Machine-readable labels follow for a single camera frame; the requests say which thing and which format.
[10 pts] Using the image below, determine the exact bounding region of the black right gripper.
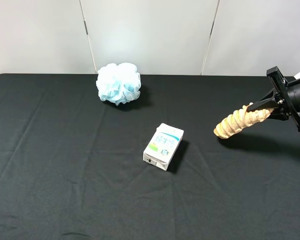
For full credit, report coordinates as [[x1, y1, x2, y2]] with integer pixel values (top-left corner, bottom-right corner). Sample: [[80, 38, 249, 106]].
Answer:
[[247, 66, 300, 132]]

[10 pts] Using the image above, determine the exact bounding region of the spiral bread roll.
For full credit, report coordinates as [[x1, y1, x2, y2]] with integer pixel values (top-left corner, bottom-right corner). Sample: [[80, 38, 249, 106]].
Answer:
[[213, 102, 275, 139]]

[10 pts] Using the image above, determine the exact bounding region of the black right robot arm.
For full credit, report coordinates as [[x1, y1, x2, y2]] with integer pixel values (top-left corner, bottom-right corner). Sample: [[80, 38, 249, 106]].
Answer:
[[247, 66, 300, 132]]

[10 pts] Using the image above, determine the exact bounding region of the white milk carton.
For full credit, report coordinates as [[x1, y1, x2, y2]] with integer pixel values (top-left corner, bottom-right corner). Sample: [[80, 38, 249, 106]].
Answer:
[[142, 123, 184, 171]]

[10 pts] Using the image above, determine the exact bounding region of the light blue bath loofah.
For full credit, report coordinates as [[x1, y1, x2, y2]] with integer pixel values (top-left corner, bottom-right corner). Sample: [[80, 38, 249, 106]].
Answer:
[[95, 62, 141, 106]]

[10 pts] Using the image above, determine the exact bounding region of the black tablecloth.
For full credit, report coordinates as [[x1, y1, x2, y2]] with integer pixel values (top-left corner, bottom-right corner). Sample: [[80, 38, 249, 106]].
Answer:
[[0, 74, 300, 240]]

